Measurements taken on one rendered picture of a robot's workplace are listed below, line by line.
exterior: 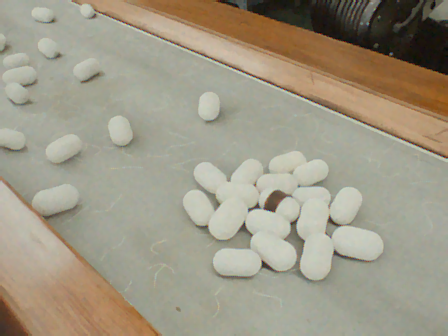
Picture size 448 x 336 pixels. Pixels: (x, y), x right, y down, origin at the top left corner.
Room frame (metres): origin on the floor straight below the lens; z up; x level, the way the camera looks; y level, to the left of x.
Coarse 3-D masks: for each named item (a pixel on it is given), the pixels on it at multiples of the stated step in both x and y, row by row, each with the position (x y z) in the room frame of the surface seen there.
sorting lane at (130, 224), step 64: (0, 0) 0.90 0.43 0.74; (64, 0) 0.88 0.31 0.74; (0, 64) 0.62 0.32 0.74; (64, 64) 0.62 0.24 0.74; (128, 64) 0.61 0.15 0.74; (192, 64) 0.61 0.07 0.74; (0, 128) 0.46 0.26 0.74; (64, 128) 0.46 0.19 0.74; (192, 128) 0.46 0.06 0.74; (256, 128) 0.45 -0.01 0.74; (320, 128) 0.45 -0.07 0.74; (128, 192) 0.35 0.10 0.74; (384, 192) 0.35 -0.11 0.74; (128, 256) 0.28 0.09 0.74; (192, 256) 0.28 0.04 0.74; (384, 256) 0.27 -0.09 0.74; (192, 320) 0.22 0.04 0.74; (256, 320) 0.22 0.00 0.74; (320, 320) 0.22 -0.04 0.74; (384, 320) 0.22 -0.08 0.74
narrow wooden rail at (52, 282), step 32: (0, 192) 0.33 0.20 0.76; (0, 224) 0.29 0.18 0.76; (32, 224) 0.29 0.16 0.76; (0, 256) 0.26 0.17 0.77; (32, 256) 0.26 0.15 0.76; (64, 256) 0.26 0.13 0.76; (0, 288) 0.23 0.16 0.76; (32, 288) 0.23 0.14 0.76; (64, 288) 0.23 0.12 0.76; (96, 288) 0.23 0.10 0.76; (0, 320) 0.24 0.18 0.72; (32, 320) 0.20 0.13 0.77; (64, 320) 0.20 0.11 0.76; (96, 320) 0.20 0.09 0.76; (128, 320) 0.20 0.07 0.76
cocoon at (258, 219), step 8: (248, 216) 0.30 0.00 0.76; (256, 216) 0.30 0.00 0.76; (264, 216) 0.30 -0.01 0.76; (272, 216) 0.30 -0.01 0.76; (280, 216) 0.30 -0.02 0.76; (248, 224) 0.30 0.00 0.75; (256, 224) 0.30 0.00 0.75; (264, 224) 0.29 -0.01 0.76; (272, 224) 0.29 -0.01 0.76; (280, 224) 0.29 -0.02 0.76; (288, 224) 0.30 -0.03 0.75; (256, 232) 0.29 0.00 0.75; (280, 232) 0.29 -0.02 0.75; (288, 232) 0.29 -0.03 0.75
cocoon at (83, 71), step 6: (84, 60) 0.58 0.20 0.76; (90, 60) 0.58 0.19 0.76; (96, 60) 0.59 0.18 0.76; (78, 66) 0.57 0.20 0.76; (84, 66) 0.57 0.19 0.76; (90, 66) 0.57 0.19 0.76; (96, 66) 0.58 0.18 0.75; (78, 72) 0.56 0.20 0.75; (84, 72) 0.56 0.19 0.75; (90, 72) 0.57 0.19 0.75; (96, 72) 0.58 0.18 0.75; (78, 78) 0.56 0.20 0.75; (84, 78) 0.56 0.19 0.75
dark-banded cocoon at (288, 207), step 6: (264, 192) 0.33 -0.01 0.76; (270, 192) 0.33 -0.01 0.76; (264, 198) 0.32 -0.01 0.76; (288, 198) 0.32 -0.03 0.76; (282, 204) 0.31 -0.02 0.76; (288, 204) 0.31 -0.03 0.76; (294, 204) 0.31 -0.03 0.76; (282, 210) 0.31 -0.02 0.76; (288, 210) 0.31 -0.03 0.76; (294, 210) 0.31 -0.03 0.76; (288, 216) 0.31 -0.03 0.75; (294, 216) 0.31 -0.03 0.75
